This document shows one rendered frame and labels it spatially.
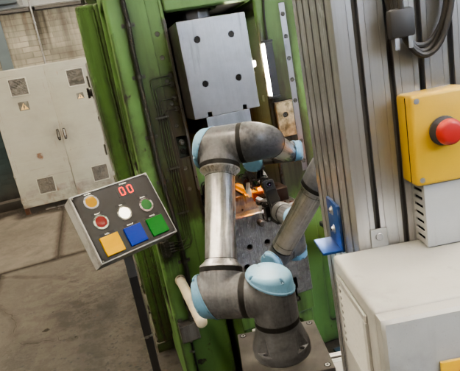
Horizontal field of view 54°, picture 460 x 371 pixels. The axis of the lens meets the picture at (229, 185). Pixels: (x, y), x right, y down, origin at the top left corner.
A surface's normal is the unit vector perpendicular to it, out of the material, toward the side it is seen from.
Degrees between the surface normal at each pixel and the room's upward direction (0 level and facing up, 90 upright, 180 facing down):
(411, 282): 0
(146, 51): 90
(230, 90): 90
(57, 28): 90
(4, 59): 90
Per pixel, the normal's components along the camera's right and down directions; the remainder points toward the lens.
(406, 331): 0.06, 0.24
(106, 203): 0.48, -0.42
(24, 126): 0.29, 0.18
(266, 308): -0.25, 0.29
